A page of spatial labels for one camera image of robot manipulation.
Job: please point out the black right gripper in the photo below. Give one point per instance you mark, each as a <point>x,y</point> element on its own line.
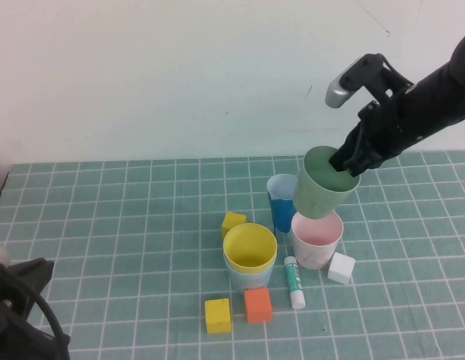
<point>386,127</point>

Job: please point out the green plastic cup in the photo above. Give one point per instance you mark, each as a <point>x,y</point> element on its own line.
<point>315,198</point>

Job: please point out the pink plastic cup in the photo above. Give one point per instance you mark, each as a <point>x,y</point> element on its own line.
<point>311,255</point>

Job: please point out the yellow plastic cup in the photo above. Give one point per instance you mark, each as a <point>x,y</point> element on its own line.
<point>251,236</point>

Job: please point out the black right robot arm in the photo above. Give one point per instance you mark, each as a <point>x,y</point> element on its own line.
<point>442,97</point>

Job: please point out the blue paper cone cup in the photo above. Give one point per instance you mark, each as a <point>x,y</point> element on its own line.
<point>281,213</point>

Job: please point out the white cube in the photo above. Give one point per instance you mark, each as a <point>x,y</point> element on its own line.
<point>340,268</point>

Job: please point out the green white glue stick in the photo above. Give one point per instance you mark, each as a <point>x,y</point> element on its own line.
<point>293,279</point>

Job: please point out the yellow wooden cube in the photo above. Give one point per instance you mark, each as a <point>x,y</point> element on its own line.
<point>217,318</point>
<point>232,221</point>

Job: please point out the light blue plastic cup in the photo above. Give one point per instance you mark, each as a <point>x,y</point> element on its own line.
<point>247,281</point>

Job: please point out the orange wooden cube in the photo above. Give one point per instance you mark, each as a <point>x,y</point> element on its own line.
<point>258,305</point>

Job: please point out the green grid table mat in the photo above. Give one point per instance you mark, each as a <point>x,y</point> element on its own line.
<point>105,225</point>

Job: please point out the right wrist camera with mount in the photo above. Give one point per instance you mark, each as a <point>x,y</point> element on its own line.
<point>339,95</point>

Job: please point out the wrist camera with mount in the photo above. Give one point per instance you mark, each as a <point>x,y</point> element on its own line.
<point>30,277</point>
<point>339,95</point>

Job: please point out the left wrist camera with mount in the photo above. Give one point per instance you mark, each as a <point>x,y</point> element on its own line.
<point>30,277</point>

